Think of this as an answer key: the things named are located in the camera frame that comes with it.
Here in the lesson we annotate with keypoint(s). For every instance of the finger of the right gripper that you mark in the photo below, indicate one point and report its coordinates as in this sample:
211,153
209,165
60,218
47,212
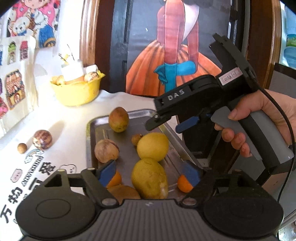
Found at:
192,121
155,120

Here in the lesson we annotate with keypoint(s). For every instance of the striped pepino melon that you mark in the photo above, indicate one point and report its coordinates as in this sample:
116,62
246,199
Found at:
106,150
42,139

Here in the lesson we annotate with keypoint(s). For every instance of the brown wooden door frame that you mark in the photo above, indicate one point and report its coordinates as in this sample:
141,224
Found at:
95,36

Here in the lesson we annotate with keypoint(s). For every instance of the small brown longan back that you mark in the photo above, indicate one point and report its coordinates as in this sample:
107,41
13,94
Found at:
22,148

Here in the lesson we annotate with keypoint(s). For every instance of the striped pepino melon back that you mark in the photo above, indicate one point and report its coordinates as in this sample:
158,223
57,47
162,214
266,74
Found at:
42,139

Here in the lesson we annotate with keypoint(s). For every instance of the houses drawing paper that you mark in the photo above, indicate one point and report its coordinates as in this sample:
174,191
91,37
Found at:
18,89

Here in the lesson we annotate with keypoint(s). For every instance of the girl with bear drawing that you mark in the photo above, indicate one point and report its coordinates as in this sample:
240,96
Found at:
39,19

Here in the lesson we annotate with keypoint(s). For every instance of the striped pepino melon front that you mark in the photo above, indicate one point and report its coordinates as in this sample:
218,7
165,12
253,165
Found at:
106,150

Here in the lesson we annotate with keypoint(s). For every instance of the yellow lemon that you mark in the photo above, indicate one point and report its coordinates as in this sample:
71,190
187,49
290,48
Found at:
154,146

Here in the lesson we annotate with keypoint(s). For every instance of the small brown longan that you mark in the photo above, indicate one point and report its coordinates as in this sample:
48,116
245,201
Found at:
22,148
135,139

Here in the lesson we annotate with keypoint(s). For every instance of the yellow fruit in bowl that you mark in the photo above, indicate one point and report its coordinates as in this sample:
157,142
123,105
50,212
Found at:
58,80

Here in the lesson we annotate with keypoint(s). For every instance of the yellow plastic bowl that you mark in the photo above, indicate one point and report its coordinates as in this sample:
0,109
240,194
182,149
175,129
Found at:
78,92

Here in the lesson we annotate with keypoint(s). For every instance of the metal baking tray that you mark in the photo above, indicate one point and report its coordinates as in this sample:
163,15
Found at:
99,129

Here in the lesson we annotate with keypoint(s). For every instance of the small brown longan front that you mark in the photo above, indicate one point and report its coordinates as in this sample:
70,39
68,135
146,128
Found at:
135,139

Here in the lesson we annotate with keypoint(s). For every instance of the white jar with flowers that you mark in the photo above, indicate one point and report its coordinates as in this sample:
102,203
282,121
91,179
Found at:
71,67

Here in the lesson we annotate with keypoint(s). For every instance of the woman orange dress poster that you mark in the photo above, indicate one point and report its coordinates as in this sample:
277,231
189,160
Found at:
173,58

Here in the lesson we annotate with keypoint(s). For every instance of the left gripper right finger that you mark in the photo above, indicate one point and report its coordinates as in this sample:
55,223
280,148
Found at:
202,181

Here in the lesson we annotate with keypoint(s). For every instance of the white printed table cloth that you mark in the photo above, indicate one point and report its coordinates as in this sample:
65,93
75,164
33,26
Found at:
52,137

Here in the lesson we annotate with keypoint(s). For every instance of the white paper in bowl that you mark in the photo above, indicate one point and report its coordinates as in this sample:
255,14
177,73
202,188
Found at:
91,68

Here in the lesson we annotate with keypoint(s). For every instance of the small orange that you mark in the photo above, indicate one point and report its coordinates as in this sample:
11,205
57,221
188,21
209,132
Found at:
183,184
116,180

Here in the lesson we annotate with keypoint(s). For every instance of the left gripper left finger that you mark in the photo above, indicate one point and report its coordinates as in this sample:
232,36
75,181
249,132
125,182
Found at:
96,181

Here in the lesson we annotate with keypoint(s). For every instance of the plastic water bottle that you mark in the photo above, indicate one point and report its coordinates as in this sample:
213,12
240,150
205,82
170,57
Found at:
287,53

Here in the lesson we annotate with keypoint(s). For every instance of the green-yellow round fruit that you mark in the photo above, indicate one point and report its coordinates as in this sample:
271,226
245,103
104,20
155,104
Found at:
149,179

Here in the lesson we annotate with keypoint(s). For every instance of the brown kiwi fruit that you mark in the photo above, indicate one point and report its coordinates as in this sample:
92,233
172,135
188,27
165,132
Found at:
123,192

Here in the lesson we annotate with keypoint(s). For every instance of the green-brown passion fruit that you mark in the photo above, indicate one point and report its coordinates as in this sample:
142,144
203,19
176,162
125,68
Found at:
118,120

